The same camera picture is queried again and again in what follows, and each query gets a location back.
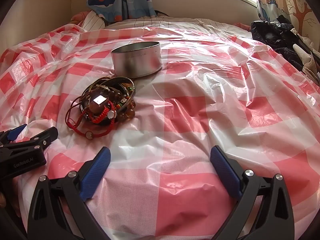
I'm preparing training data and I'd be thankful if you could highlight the red cord bracelet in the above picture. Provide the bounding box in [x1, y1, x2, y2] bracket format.
[65, 97, 118, 140]

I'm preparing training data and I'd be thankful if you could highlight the black braided leather bracelet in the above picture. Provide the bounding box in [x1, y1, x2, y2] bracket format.
[79, 76, 136, 120]

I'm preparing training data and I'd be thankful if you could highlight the amber bead bracelet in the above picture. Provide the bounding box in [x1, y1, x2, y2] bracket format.
[107, 89, 137, 122]

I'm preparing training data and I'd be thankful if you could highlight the left hand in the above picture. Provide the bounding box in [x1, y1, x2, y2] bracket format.
[1, 178, 21, 218]

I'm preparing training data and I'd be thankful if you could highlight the round silver metal tin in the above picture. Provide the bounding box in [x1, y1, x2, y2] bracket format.
[111, 41, 162, 79]

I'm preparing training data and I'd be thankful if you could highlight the red white checkered plastic sheet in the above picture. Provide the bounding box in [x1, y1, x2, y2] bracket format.
[1, 20, 319, 239]

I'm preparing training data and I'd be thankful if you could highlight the pink pillow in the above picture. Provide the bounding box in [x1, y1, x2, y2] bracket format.
[69, 11, 89, 25]

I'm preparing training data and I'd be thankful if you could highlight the black jacket pile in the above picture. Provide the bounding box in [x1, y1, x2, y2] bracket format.
[251, 15, 319, 85]

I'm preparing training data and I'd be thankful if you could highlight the tree pattern curtain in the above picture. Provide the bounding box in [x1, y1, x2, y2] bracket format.
[257, 0, 319, 41]

